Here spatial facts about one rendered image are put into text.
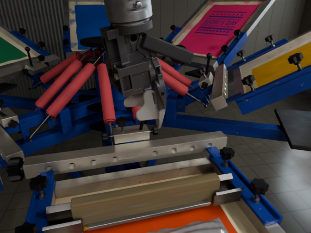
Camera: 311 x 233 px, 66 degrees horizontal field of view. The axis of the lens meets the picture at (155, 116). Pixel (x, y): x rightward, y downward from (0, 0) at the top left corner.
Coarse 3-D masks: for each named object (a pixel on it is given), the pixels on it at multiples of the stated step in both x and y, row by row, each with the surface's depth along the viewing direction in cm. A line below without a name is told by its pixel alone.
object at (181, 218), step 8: (200, 208) 68; (208, 208) 68; (216, 208) 68; (160, 216) 65; (168, 216) 65; (176, 216) 65; (184, 216) 65; (192, 216) 65; (200, 216) 65; (208, 216) 65; (216, 216) 65; (224, 216) 65; (152, 224) 63; (160, 224) 63; (168, 224) 63; (176, 224) 63; (184, 224) 63; (224, 224) 63; (232, 232) 61
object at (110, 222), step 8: (208, 200) 65; (168, 208) 62; (176, 208) 62; (184, 208) 63; (192, 208) 64; (128, 216) 60; (136, 216) 60; (144, 216) 60; (152, 216) 61; (88, 224) 58; (96, 224) 58; (104, 224) 58; (112, 224) 58
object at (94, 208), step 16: (208, 176) 64; (112, 192) 59; (128, 192) 59; (144, 192) 59; (160, 192) 60; (176, 192) 61; (192, 192) 63; (208, 192) 64; (80, 208) 56; (96, 208) 57; (112, 208) 58; (128, 208) 59; (144, 208) 61; (160, 208) 62
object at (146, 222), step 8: (120, 224) 63; (128, 224) 63; (136, 224) 63; (144, 224) 63; (88, 232) 61; (96, 232) 61; (104, 232) 61; (112, 232) 61; (120, 232) 61; (128, 232) 61; (136, 232) 61; (144, 232) 61
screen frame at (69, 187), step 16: (192, 160) 83; (208, 160) 83; (96, 176) 75; (112, 176) 75; (128, 176) 75; (144, 176) 76; (160, 176) 78; (176, 176) 80; (64, 192) 71; (80, 192) 72; (48, 224) 59; (256, 224) 61; (272, 224) 59
